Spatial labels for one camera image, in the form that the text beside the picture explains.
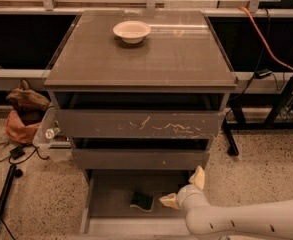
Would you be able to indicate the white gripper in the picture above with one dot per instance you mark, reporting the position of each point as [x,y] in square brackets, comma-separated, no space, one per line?
[185,194]

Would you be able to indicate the white bowl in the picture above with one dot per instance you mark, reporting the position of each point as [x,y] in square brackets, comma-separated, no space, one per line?
[132,32]

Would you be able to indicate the orange cloth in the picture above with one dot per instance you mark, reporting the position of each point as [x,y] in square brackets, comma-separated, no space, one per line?
[17,131]

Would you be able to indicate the grey top drawer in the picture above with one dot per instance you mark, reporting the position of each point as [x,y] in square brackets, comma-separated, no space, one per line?
[139,124]

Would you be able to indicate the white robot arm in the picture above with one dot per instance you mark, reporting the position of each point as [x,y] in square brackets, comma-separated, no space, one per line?
[270,221]

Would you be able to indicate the grey open bottom drawer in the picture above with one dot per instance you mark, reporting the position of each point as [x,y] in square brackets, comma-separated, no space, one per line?
[107,214]

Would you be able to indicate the clear plastic bottle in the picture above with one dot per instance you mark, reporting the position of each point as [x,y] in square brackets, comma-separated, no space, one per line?
[51,133]

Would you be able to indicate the grey middle drawer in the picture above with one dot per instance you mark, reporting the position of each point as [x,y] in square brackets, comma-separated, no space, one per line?
[140,159]

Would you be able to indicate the black stand leg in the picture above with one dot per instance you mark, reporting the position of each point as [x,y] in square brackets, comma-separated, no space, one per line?
[6,188]

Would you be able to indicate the grey drawer cabinet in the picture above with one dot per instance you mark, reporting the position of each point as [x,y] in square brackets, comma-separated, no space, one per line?
[178,67]

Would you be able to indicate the clear plastic bin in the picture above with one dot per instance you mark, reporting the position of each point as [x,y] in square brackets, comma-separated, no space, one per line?
[59,148]

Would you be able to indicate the small black floor adapter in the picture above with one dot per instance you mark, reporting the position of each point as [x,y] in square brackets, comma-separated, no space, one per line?
[17,152]

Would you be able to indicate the black power adapter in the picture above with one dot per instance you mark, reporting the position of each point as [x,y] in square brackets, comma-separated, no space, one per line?
[260,74]

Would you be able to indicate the green and yellow sponge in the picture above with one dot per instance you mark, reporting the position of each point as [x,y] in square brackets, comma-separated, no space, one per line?
[142,202]

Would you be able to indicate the brown cloth bag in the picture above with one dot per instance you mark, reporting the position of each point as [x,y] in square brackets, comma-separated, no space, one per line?
[29,104]

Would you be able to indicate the black table frame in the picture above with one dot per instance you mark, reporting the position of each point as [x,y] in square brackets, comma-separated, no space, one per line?
[283,103]

